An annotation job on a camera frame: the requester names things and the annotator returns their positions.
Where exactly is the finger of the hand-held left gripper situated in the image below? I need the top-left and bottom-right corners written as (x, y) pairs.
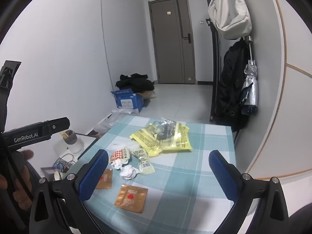
top-left (0, 60), bottom-right (22, 89)

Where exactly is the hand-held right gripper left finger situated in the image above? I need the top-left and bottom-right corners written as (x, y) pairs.
top-left (29, 149), bottom-right (109, 234)

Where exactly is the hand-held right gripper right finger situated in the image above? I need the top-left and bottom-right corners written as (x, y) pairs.
top-left (209, 150), bottom-right (289, 234)

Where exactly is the red checked snack wrapper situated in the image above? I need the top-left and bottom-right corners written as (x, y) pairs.
top-left (110, 147), bottom-right (131, 165)

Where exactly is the pale green food wrapper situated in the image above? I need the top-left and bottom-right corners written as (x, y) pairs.
top-left (132, 148), bottom-right (155, 175)

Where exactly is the white shoulder bag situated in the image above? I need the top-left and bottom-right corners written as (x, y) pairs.
top-left (208, 0), bottom-right (252, 41)

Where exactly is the person's left hand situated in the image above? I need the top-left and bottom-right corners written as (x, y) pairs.
top-left (0, 149), bottom-right (35, 210)

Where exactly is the orange foil sachet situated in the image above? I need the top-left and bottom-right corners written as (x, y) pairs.
top-left (114, 183), bottom-right (149, 213)
top-left (95, 169), bottom-right (113, 190)

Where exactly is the white crumpled tissue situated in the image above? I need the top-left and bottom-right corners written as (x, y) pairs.
top-left (119, 165), bottom-right (139, 180)
top-left (112, 160), bottom-right (128, 170)

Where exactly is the teal plaid blanket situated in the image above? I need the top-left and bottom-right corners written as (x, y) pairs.
top-left (68, 114), bottom-right (237, 234)

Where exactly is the grey box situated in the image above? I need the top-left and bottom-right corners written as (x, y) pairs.
top-left (40, 167), bottom-right (64, 181)

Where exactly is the clear yellow-edged packet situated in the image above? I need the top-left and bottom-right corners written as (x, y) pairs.
top-left (151, 117), bottom-right (193, 153)

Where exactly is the grey plastic mailer bag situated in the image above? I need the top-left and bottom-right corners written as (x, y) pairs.
top-left (94, 108), bottom-right (137, 135)

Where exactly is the blue cardboard box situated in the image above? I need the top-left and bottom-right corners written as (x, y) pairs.
top-left (111, 89), bottom-right (145, 113)

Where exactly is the silver folding umbrella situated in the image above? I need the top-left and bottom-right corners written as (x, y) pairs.
top-left (241, 35), bottom-right (259, 116)

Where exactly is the black hanging jacket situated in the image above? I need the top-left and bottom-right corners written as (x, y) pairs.
top-left (214, 39), bottom-right (255, 132)

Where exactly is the brown cardboard box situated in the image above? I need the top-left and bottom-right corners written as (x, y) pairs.
top-left (140, 90), bottom-right (156, 101)

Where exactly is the pile of black clothes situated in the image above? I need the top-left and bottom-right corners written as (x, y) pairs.
top-left (115, 73), bottom-right (155, 92)

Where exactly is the grey brown door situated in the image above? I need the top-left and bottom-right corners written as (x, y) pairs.
top-left (148, 0), bottom-right (197, 84)

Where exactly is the tangle of cables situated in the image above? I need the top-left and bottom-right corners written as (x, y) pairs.
top-left (52, 153), bottom-right (76, 176)

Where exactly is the dark sliding door frame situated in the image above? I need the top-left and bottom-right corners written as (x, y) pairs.
top-left (202, 0), bottom-right (223, 122)

